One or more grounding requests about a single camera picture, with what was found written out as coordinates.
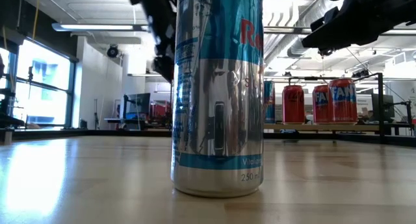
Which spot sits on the large glass window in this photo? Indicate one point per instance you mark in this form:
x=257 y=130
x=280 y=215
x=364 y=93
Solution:
x=42 y=87

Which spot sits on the red Fanta can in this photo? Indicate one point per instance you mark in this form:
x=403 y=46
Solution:
x=321 y=104
x=343 y=100

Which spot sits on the round black ceiling speaker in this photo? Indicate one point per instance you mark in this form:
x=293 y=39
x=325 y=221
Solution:
x=112 y=52

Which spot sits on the black computer monitor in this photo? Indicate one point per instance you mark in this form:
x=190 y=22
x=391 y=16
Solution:
x=141 y=104
x=388 y=105

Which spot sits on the grey ventilation duct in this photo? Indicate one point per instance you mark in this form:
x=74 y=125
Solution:
x=286 y=39

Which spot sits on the wooden shelf with black frame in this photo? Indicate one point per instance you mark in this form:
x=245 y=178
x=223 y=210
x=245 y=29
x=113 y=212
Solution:
x=367 y=127

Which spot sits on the silver blue Red Bull can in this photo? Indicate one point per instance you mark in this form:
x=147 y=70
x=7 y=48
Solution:
x=269 y=104
x=217 y=104

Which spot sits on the long ceiling light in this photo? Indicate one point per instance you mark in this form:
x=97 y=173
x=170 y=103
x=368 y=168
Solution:
x=97 y=27

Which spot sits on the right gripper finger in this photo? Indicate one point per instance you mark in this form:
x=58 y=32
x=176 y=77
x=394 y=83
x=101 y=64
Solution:
x=325 y=39

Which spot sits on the black aluminium table frame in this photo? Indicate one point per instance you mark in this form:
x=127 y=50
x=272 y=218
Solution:
x=146 y=133

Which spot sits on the red Coca-Cola can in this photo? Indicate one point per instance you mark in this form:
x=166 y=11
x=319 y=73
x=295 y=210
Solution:
x=293 y=105

